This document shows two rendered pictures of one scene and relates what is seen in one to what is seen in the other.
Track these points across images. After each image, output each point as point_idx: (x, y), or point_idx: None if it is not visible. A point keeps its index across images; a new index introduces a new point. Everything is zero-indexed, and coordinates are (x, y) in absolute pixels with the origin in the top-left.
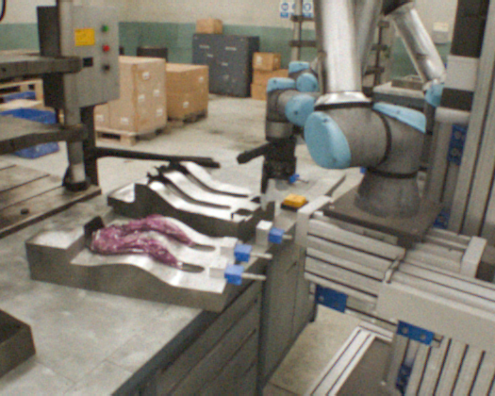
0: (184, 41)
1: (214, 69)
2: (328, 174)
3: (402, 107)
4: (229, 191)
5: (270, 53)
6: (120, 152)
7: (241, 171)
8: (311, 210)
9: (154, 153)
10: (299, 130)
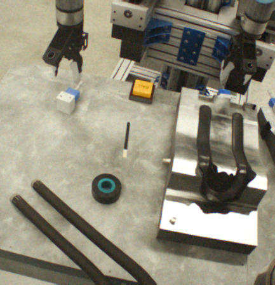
0: None
1: None
2: (28, 74)
3: None
4: (196, 122)
5: None
6: (156, 283)
7: (40, 156)
8: (272, 45)
9: (110, 244)
10: (87, 42)
